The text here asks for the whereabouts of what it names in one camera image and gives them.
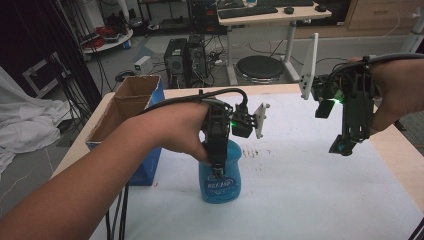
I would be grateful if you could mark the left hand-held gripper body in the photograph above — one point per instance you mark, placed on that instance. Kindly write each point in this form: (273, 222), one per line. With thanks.
(217, 133)

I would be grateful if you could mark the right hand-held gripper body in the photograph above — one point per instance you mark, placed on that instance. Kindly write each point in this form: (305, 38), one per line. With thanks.
(358, 110)

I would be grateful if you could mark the blue detergent bottle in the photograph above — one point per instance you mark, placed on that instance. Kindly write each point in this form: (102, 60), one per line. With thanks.
(230, 186)

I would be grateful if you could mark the person's right hand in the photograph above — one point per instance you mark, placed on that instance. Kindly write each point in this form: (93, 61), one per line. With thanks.
(393, 90)

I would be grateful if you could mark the person's left hand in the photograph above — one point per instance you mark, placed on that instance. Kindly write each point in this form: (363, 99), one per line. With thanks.
(176, 128)

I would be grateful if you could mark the blue cardboard box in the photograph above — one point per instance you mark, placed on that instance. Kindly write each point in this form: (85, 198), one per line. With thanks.
(146, 166)

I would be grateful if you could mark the black computer tower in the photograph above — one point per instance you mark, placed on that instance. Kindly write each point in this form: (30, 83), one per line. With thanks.
(175, 61)
(197, 60)

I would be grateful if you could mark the round black stool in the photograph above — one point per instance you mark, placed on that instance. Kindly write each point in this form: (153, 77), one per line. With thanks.
(260, 66)

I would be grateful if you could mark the wooden cabinet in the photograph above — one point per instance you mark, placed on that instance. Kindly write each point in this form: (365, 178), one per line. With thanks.
(376, 16)

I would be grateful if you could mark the small white box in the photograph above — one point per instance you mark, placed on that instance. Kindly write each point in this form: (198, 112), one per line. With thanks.
(144, 65)

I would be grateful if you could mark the black computer mouse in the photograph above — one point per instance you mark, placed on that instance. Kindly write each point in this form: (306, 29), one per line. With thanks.
(321, 8)
(289, 10)

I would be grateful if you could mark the wooden desk with white legs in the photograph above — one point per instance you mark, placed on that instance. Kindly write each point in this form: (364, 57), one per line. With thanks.
(300, 15)

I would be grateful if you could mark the black computer under desk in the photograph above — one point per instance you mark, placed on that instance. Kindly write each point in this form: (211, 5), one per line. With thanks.
(206, 16)

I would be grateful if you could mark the black keyboard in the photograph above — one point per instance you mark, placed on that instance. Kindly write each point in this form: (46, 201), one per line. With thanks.
(248, 12)

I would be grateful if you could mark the black metal shelf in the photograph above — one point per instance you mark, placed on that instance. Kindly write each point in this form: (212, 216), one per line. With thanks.
(160, 20)

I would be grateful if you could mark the round white table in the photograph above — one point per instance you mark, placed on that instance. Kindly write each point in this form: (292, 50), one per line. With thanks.
(110, 43)

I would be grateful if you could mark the white cloth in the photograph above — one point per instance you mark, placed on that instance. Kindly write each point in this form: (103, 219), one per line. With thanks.
(30, 126)

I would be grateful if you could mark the white metal frame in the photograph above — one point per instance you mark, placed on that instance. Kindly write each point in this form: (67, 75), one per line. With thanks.
(43, 75)

